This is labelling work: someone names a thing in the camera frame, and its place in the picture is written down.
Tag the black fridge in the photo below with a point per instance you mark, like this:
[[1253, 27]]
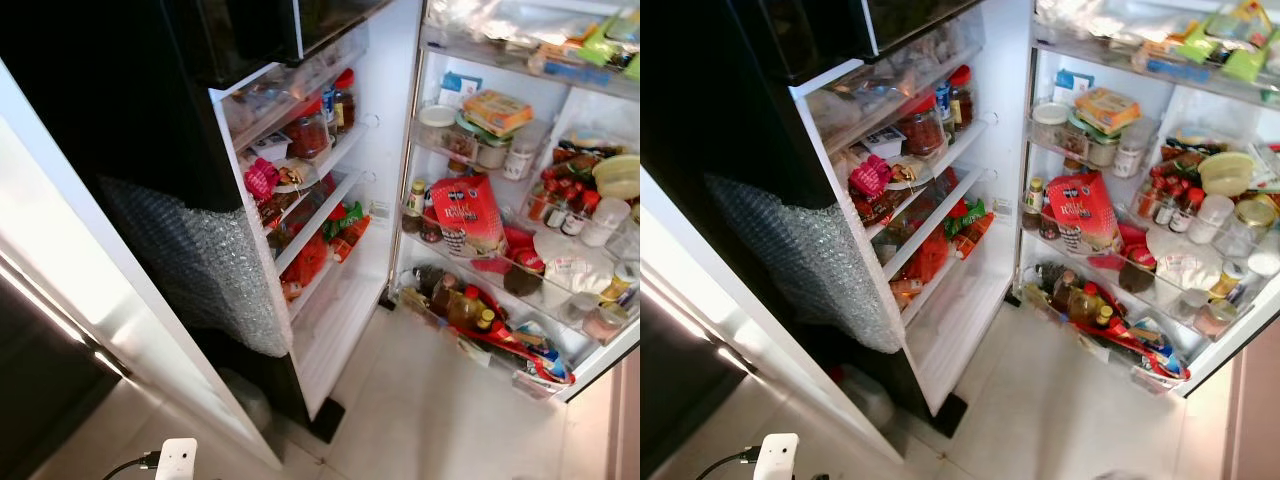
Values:
[[760, 90], [140, 100]]

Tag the white fridge door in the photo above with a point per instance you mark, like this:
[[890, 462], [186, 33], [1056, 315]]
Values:
[[345, 300], [960, 300]]

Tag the clear plastic cup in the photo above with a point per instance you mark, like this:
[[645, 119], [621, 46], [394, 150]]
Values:
[[605, 222], [1212, 220]]

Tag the yellow plastic bowl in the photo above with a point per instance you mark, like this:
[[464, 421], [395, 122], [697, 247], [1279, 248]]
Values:
[[618, 177], [1226, 174]]

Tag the white plastic bag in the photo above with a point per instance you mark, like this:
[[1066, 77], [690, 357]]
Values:
[[572, 265], [1185, 260]]

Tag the pink contents glass jar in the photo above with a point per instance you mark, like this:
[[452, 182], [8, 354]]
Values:
[[1216, 320], [605, 323]]

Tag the white plastic bottle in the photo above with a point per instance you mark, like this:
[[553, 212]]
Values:
[[1133, 153], [524, 155]]

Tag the red raisin bag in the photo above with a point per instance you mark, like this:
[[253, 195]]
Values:
[[468, 215], [1095, 210]]

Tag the glass jar green lid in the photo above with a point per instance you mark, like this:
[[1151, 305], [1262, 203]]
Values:
[[490, 150], [1102, 150]]

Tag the bubble wrap sheet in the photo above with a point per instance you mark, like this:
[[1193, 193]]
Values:
[[820, 260], [210, 270]]

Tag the yellow oil bottle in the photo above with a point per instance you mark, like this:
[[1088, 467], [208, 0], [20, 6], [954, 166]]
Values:
[[1088, 305], [462, 308]]

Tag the yellow butter box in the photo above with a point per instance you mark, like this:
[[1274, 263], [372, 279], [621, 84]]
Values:
[[497, 110], [1107, 108]]

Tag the green food packet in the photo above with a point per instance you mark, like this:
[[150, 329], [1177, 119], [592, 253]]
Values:
[[605, 45], [1240, 55]]

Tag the yellow cap sauce bottle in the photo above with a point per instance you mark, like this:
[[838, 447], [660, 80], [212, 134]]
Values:
[[1034, 206], [415, 208]]

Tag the white lidded tub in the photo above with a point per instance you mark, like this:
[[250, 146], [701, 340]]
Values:
[[437, 125], [1050, 122]]

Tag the pink packet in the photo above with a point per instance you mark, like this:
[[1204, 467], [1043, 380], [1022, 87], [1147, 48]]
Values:
[[261, 178], [868, 176]]

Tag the blue white card box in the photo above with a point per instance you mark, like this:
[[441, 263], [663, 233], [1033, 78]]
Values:
[[1072, 85], [458, 88]]

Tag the small white tub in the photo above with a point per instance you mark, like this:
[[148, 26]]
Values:
[[883, 143], [271, 148]]

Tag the red orange packet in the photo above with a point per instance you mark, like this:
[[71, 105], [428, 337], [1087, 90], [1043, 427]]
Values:
[[310, 262], [927, 258]]

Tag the green orange snack packet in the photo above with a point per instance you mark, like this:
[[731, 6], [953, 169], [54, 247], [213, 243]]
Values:
[[965, 217], [343, 220]]

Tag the red lid chili jar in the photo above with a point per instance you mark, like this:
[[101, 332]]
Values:
[[921, 127], [307, 132]]

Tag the red cap dark bottle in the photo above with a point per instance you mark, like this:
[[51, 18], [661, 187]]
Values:
[[961, 97], [344, 100]]

